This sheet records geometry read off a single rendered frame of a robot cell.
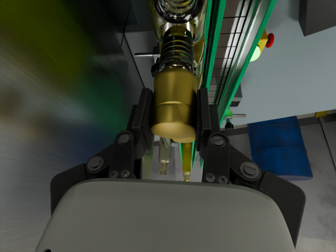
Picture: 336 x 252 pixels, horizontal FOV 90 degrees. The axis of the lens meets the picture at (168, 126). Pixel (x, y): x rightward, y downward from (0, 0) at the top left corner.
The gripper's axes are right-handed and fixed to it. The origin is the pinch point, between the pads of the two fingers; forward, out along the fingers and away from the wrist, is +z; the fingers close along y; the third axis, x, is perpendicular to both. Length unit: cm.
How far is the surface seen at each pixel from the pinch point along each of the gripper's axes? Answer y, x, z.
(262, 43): 21.7, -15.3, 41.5
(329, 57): 51, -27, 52
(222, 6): 6.1, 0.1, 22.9
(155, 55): -5.9, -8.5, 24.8
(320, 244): 163, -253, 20
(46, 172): -11.7, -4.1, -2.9
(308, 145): 175, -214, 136
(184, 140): 0.6, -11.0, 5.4
